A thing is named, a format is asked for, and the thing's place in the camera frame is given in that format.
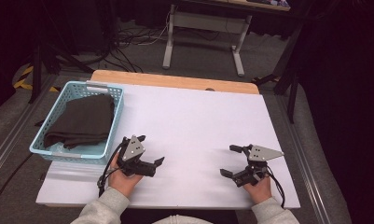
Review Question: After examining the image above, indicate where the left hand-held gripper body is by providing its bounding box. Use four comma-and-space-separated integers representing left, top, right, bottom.
116, 134, 158, 178

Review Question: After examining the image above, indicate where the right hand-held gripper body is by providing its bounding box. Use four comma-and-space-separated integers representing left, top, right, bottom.
232, 144, 285, 189

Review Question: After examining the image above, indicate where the person's left hand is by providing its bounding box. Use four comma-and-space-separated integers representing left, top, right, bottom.
108, 152, 145, 199

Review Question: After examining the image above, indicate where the person's right hand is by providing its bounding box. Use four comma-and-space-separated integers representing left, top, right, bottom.
242, 175, 273, 205

